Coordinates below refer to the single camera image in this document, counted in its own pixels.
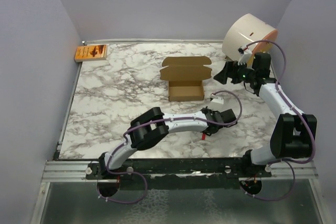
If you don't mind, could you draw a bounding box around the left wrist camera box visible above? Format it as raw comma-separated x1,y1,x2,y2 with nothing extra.
210,95,224,105

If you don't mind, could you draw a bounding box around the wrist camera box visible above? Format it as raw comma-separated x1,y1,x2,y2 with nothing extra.
238,46,253,65
210,95,224,105

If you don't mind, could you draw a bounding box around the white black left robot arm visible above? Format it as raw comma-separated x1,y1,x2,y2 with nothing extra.
98,107,239,179

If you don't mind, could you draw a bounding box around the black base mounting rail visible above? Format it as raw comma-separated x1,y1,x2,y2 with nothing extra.
86,157,271,190

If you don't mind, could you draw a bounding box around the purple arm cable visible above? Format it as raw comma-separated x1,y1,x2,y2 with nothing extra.
237,39,317,200
97,90,243,204

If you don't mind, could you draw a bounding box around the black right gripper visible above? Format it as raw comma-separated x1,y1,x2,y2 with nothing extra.
214,59,257,84

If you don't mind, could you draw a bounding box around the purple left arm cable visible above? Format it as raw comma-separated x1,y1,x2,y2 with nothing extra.
97,90,243,204

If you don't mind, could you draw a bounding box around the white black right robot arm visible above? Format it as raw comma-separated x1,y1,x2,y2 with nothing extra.
214,52,317,177

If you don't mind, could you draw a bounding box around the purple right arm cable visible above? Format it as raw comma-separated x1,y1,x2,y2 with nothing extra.
237,39,317,200

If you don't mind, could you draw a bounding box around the orange paperback book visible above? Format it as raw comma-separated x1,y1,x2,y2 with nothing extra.
74,45,108,62

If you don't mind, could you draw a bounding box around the brown cardboard box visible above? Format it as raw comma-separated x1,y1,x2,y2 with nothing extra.
160,56,212,102

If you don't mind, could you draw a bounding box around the large white cylindrical roll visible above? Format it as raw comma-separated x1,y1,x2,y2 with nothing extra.
222,14,278,61

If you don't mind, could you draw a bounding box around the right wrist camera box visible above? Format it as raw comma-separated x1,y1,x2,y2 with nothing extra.
238,46,253,65

